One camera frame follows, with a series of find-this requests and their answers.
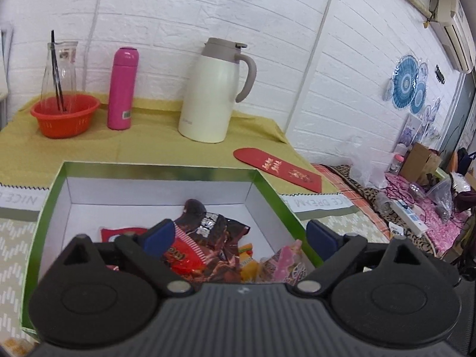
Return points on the glass carafe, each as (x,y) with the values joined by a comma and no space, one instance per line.
(68,70)

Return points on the large red nut bag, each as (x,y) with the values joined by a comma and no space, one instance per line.
(115,234)

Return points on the small orange snack packet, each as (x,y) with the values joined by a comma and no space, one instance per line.
(13,347)

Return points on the red envelope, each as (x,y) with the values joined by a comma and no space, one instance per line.
(282,169)

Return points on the pink floral cloth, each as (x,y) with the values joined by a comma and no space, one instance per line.
(446,230)

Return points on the red plastic basket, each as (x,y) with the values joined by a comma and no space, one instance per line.
(63,121)

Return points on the small clear plastic bag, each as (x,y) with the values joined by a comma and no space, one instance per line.
(440,197)

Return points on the green cardboard box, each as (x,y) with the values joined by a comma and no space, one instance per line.
(267,208)

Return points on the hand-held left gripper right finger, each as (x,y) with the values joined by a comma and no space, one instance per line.
(320,235)

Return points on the brown cardboard box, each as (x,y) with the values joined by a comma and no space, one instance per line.
(418,163)

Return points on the jar with pink lid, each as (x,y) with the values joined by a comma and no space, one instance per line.
(398,163)

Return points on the pink snack packet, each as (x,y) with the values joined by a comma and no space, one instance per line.
(286,264)

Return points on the white air conditioner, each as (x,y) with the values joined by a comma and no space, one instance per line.
(452,18)

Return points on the black straws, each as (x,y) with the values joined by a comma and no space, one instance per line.
(57,74)

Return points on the orange and green snack packet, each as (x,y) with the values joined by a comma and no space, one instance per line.
(249,264)

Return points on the cream thermos jug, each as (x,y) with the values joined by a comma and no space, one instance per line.
(208,96)

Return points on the dark brown snack packet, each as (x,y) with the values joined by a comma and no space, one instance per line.
(223,238)

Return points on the pink thermos bottle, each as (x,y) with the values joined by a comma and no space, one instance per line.
(122,89)

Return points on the yellow tablecloth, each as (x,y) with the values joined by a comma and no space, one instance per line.
(148,148)

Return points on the white power strip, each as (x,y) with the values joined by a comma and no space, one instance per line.
(409,217)

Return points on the blue paper fan decoration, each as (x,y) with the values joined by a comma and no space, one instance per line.
(405,83)

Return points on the red striped candy packet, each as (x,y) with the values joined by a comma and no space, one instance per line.
(184,256)

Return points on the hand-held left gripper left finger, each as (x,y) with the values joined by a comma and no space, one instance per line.
(160,236)

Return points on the dark round snack packet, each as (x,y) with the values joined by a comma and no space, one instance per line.
(194,210)

